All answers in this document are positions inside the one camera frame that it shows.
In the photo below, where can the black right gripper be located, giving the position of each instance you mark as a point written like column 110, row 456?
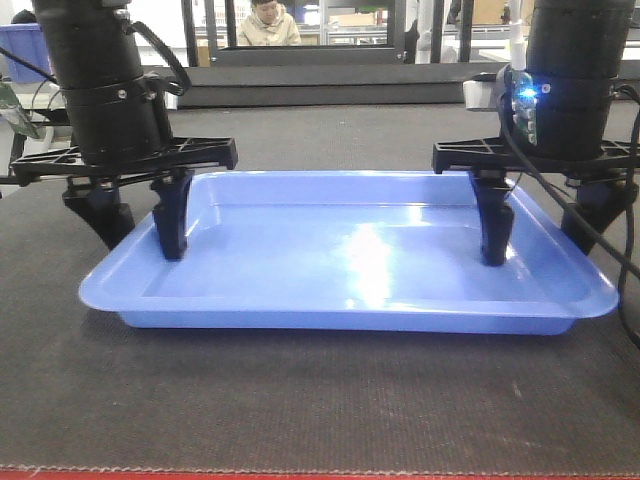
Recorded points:
column 600, row 200

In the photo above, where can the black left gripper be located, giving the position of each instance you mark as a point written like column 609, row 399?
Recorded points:
column 93, row 191

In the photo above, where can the blue plastic tray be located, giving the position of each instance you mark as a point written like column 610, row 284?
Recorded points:
column 368, row 250

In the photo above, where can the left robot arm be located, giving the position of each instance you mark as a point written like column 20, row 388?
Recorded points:
column 113, row 74

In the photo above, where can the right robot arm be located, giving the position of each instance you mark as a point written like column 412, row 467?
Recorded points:
column 553, row 102

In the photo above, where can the green circuit board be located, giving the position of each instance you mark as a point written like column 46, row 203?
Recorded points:
column 523, row 94

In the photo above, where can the blue plastic crate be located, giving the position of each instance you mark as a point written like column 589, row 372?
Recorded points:
column 27, row 42

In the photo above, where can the person in beige hoodie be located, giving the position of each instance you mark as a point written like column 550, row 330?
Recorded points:
column 268, row 25

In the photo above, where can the black metal frame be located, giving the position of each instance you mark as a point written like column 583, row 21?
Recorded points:
column 332, row 33

